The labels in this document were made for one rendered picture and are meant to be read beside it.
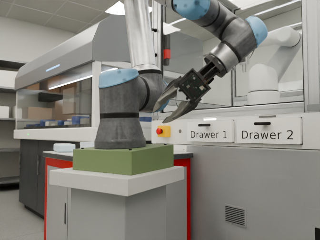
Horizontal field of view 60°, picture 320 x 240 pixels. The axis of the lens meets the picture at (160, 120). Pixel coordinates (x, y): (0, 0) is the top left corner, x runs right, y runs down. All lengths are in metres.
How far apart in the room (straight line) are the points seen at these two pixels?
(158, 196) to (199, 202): 0.75
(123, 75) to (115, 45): 1.35
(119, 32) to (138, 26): 1.22
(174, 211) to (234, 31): 0.99
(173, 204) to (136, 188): 0.82
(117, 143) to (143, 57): 0.31
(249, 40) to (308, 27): 0.58
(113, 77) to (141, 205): 0.35
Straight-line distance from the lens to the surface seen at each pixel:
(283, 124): 1.27
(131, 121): 0.78
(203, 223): 1.59
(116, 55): 2.11
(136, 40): 0.95
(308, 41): 1.31
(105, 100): 0.79
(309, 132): 1.25
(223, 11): 0.79
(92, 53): 2.01
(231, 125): 1.38
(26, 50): 5.48
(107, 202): 0.75
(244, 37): 0.76
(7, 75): 4.84
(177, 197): 1.49
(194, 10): 0.68
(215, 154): 1.47
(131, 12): 0.99
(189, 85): 0.70
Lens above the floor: 0.86
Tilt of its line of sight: 3 degrees up
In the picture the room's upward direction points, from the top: straight up
